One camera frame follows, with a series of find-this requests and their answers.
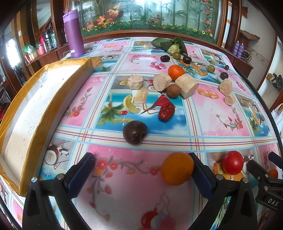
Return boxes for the red tomato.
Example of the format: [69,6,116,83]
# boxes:
[222,150,244,175]

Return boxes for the wooden side cabinet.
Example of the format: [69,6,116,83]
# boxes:
[27,44,69,73]

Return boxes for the orange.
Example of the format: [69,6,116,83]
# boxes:
[168,65,185,81]

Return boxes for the flower bamboo glass partition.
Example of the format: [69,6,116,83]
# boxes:
[64,0,223,43]

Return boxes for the dark plum centre back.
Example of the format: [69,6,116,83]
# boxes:
[183,55,192,65]

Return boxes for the purple thermos bottle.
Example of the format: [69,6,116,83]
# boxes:
[63,9,85,58]

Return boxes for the patterned plastic tablecloth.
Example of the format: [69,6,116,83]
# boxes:
[1,37,282,229]

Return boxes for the large beige foam cylinder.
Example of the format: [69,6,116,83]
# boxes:
[175,74,199,99]

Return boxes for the large orange mandarin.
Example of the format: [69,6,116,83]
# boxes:
[161,152,194,186]

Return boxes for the red jujube date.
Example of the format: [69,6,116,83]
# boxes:
[158,102,175,122]

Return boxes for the purple bottles on shelf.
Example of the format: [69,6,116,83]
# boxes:
[232,41,244,58]

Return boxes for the green olive near cauliflower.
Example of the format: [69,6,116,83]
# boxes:
[172,52,181,60]

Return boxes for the green packet on cabinet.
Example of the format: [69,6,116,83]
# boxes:
[22,44,36,55]

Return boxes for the brown kiwi fruit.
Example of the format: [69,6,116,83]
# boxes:
[166,84,181,98]

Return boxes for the beige foam chunk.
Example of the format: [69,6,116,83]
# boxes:
[153,73,172,91]
[127,75,143,90]
[219,78,233,96]

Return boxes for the dark plum left back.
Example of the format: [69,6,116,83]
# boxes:
[160,55,170,62]

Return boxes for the black thermos flask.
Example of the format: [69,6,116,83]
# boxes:
[43,29,54,51]

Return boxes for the small orange tangerine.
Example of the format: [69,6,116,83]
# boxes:
[268,169,278,179]

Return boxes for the cauliflower with green leaves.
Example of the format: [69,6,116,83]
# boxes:
[152,36,188,55]

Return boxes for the dark plum right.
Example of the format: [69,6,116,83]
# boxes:
[220,72,229,80]

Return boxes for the green olive right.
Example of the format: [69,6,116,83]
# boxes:
[206,65,215,73]

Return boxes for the small beige foam piece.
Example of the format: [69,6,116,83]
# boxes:
[224,94,235,106]

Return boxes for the yellow white foam tray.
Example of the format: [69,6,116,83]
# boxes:
[1,57,94,196]

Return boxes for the large dark plum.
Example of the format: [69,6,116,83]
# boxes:
[123,120,148,145]

